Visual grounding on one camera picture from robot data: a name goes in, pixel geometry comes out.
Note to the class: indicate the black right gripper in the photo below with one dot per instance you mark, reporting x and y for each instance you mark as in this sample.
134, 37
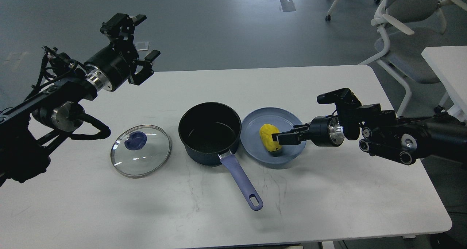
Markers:
323, 131

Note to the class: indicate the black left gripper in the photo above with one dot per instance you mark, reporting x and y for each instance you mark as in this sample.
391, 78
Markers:
119, 61

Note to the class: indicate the yellow potato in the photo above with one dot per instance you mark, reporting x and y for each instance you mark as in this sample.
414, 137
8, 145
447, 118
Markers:
265, 132

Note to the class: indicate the glass pot lid blue knob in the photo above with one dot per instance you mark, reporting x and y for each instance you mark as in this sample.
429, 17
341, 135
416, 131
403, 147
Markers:
140, 151

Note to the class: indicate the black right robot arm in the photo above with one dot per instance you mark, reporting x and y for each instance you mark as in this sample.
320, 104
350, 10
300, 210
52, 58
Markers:
380, 132

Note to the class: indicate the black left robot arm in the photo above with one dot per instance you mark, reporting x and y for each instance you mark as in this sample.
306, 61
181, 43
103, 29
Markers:
51, 113

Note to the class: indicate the dark blue saucepan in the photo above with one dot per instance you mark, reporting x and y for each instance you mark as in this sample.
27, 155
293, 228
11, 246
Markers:
210, 133

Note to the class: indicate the white grey office chair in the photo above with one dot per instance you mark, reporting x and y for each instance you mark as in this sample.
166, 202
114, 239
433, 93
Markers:
407, 27

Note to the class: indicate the white side table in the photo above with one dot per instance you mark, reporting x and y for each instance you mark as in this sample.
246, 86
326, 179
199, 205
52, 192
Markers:
449, 63

